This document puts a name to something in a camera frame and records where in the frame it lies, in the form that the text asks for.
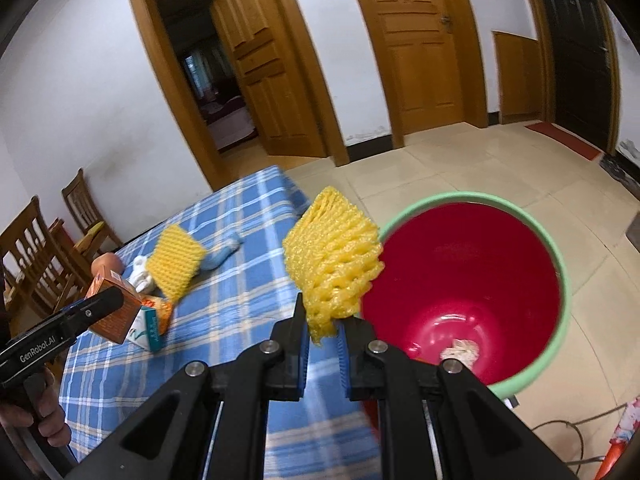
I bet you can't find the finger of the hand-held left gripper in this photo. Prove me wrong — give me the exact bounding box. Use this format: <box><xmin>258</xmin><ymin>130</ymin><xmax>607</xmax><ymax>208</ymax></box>
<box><xmin>59</xmin><ymin>287</ymin><xmax>125</xmax><ymax>333</ymax></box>

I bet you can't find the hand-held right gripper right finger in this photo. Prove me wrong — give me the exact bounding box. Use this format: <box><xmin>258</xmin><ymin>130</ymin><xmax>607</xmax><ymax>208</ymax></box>
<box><xmin>336</xmin><ymin>317</ymin><xmax>576</xmax><ymax>480</ymax></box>

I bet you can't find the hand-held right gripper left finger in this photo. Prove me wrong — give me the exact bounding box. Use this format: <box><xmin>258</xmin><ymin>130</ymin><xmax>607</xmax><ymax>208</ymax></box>
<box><xmin>65</xmin><ymin>292</ymin><xmax>311</xmax><ymax>480</ymax></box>

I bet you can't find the orange carton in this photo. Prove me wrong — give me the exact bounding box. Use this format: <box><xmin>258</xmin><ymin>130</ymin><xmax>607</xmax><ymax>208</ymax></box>
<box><xmin>84</xmin><ymin>269</ymin><xmax>143</xmax><ymax>345</ymax></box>

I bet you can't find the white cloth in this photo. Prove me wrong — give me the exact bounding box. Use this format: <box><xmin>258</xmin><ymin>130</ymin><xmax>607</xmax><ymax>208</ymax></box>
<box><xmin>127</xmin><ymin>256</ymin><xmax>158</xmax><ymax>293</ymax></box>

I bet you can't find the white and green carton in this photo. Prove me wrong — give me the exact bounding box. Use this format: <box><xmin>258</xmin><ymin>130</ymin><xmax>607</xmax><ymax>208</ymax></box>
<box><xmin>125</xmin><ymin>307</ymin><xmax>168</xmax><ymax>352</ymax></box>

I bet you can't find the orange snack bag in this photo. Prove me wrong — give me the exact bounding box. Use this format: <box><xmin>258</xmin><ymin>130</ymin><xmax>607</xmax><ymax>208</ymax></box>
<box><xmin>142</xmin><ymin>296</ymin><xmax>175</xmax><ymax>333</ymax></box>

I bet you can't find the small yellow foam net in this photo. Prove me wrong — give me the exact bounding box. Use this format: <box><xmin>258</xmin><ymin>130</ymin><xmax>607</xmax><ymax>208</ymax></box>
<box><xmin>150</xmin><ymin>224</ymin><xmax>207</xmax><ymax>301</ymax></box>

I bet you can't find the large yellow foam net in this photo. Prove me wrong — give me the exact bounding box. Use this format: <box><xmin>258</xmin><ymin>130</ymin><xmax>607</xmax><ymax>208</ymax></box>
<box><xmin>282</xmin><ymin>186</ymin><xmax>385</xmax><ymax>346</ymax></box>

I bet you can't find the red bin with green rim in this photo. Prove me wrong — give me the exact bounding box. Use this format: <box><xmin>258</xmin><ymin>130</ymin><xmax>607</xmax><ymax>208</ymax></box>
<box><xmin>360</xmin><ymin>191</ymin><xmax>572</xmax><ymax>401</ymax></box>

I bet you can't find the person's left hand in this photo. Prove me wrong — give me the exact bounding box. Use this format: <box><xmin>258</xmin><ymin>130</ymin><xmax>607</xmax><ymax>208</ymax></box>
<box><xmin>0</xmin><ymin>366</ymin><xmax>72</xmax><ymax>450</ymax></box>

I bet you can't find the peach round object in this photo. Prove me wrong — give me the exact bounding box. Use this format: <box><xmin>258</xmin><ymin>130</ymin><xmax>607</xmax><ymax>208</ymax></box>
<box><xmin>91</xmin><ymin>252</ymin><xmax>123</xmax><ymax>281</ymax></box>

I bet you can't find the wooden chair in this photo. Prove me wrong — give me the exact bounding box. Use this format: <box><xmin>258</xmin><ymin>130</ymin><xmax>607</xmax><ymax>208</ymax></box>
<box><xmin>0</xmin><ymin>196</ymin><xmax>96</xmax><ymax>321</ymax></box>
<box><xmin>61</xmin><ymin>169</ymin><xmax>123</xmax><ymax>251</ymax></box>

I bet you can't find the blue plaid tablecloth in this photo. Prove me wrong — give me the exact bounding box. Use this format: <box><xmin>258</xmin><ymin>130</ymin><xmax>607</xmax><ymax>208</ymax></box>
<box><xmin>59</xmin><ymin>165</ymin><xmax>386</xmax><ymax>480</ymax></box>

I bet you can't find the crumpled paper ball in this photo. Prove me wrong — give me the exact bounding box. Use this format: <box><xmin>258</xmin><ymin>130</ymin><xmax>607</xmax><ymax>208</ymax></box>
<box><xmin>440</xmin><ymin>340</ymin><xmax>480</xmax><ymax>363</ymax></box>

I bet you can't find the open wooden door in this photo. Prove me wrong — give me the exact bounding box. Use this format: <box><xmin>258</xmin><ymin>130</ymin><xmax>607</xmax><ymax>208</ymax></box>
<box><xmin>210</xmin><ymin>0</ymin><xmax>328</xmax><ymax>158</ymax></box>

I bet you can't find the orange patterned floor object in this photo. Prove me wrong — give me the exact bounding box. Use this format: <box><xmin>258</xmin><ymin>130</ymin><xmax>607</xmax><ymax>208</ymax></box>
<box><xmin>600</xmin><ymin>395</ymin><xmax>640</xmax><ymax>480</ymax></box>

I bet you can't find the red doormat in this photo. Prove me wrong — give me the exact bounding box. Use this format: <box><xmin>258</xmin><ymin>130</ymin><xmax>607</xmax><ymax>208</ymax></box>
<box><xmin>525</xmin><ymin>120</ymin><xmax>603</xmax><ymax>161</ymax></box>

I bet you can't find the closed wooden door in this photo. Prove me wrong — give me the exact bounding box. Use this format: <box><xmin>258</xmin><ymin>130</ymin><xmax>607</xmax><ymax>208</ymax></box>
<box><xmin>345</xmin><ymin>0</ymin><xmax>488</xmax><ymax>136</ymax></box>

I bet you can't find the dark shoe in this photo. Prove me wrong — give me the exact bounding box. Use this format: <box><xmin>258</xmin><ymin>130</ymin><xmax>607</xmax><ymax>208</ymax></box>
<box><xmin>600</xmin><ymin>154</ymin><xmax>633</xmax><ymax>182</ymax></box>

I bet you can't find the black door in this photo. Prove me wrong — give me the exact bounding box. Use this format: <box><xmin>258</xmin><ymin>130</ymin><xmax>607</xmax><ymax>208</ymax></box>
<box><xmin>530</xmin><ymin>0</ymin><xmax>616</xmax><ymax>153</ymax></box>

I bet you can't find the metal wire frame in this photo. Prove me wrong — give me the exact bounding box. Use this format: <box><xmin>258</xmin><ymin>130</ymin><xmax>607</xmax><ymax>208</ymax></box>
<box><xmin>530</xmin><ymin>402</ymin><xmax>626</xmax><ymax>467</ymax></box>

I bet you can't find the wooden door frame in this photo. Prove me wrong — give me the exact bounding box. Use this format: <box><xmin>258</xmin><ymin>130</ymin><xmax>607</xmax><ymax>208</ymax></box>
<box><xmin>125</xmin><ymin>0</ymin><xmax>351</xmax><ymax>191</ymax></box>

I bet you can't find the wooden wall panel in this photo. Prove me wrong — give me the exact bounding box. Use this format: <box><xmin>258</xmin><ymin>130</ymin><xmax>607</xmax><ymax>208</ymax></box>
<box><xmin>492</xmin><ymin>30</ymin><xmax>546</xmax><ymax>123</ymax></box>

